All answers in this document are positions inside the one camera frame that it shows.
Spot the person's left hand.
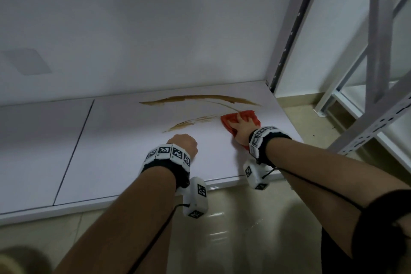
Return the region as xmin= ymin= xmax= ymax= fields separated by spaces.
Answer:
xmin=166 ymin=133 xmax=199 ymax=159

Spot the white metal shelf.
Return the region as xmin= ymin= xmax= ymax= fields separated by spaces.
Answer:
xmin=0 ymin=0 xmax=411 ymax=226

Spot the black left wristband with markers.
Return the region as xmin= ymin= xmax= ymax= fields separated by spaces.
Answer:
xmin=140 ymin=143 xmax=192 ymax=189

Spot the black wristband with markers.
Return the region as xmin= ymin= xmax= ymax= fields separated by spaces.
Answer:
xmin=248 ymin=126 xmax=293 ymax=168
xmin=140 ymin=143 xmax=192 ymax=189

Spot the blank white wall plate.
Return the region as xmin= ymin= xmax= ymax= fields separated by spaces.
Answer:
xmin=1 ymin=48 xmax=53 ymax=76

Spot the person's right hand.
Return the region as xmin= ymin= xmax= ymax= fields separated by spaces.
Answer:
xmin=229 ymin=113 xmax=261 ymax=146

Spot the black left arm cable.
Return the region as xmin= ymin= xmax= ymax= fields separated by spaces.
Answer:
xmin=127 ymin=203 xmax=192 ymax=274

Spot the black right wristband with markers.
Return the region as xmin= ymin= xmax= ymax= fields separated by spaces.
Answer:
xmin=248 ymin=126 xmax=293 ymax=168

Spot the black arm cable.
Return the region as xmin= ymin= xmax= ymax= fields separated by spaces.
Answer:
xmin=263 ymin=167 xmax=365 ymax=211
xmin=127 ymin=203 xmax=192 ymax=274

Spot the person's right forearm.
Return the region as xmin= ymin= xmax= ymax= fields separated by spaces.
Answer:
xmin=266 ymin=137 xmax=411 ymax=258

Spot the red cleaning cloth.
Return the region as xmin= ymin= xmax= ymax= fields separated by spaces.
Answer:
xmin=220 ymin=110 xmax=262 ymax=151

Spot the person's left forearm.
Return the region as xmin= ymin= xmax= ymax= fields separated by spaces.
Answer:
xmin=53 ymin=166 xmax=177 ymax=274

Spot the yellow plastic basin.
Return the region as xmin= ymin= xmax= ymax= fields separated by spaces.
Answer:
xmin=0 ymin=253 xmax=25 ymax=274

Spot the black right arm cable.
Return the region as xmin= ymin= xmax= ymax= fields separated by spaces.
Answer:
xmin=263 ymin=167 xmax=365 ymax=211

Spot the white metal storage rack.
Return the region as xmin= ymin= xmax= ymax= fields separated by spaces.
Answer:
xmin=314 ymin=0 xmax=411 ymax=173

